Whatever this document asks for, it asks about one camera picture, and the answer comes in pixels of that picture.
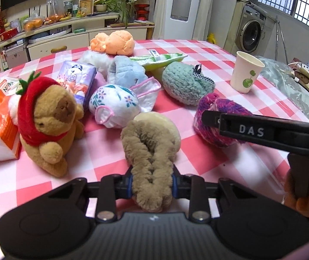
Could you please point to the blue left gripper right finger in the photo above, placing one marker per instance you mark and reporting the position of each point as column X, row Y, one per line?
column 176, row 181

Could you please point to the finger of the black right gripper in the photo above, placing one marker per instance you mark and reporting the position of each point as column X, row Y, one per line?
column 281, row 134

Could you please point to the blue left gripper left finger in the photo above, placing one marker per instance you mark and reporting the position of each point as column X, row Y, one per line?
column 127, row 184

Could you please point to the brown fuzzy plush slipper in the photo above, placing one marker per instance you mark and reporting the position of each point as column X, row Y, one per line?
column 150, row 142

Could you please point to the teal knitted slipper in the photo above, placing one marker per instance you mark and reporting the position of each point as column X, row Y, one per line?
column 186, row 83

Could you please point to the capybara plush strawberry hood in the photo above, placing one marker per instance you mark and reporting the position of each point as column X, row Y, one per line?
column 48, row 120

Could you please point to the light blue fuzzy slipper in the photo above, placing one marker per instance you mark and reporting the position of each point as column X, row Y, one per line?
column 125, row 72

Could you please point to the white fluffy pompom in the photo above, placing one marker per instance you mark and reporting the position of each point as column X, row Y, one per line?
column 100, row 61

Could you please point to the orange plush toy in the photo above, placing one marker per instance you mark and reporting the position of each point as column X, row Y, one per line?
column 119, row 42

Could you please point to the white paper cup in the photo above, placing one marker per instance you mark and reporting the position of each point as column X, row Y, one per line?
column 246, row 71

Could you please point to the red checkered tablecloth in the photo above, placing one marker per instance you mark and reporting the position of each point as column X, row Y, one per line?
column 100, row 152

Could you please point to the purple printed tissue pack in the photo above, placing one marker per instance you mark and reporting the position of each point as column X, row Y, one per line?
column 77, row 78

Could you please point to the green striped cloth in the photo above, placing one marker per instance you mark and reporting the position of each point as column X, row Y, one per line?
column 154, row 60

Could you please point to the silver washing machine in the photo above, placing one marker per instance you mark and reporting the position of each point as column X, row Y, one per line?
column 254, row 30

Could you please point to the cream tv cabinet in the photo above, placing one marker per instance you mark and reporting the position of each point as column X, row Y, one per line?
column 72, row 34

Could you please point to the white standing air conditioner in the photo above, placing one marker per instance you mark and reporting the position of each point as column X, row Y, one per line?
column 181, row 19

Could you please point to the red vase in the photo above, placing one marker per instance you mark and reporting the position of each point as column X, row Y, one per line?
column 142, row 11

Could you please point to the framed certificate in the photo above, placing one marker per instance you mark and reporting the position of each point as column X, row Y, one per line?
column 86, row 6

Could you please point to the bag of oranges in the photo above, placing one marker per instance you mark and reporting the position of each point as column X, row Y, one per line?
column 34, row 21

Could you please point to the red gift box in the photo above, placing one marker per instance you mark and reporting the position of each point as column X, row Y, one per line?
column 6, row 35

